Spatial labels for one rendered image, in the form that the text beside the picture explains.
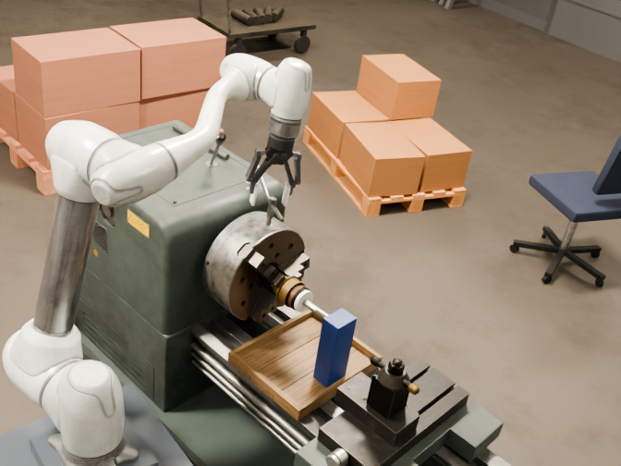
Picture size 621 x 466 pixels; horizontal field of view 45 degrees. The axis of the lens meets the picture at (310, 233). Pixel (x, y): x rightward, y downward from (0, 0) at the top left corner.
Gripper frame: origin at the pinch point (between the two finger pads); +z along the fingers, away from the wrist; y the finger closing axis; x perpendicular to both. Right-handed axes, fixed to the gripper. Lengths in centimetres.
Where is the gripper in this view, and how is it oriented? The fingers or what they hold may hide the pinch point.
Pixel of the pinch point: (269, 197)
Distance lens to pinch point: 220.7
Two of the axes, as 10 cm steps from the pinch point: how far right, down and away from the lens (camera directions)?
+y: -9.2, -0.2, -3.9
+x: 3.3, 5.0, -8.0
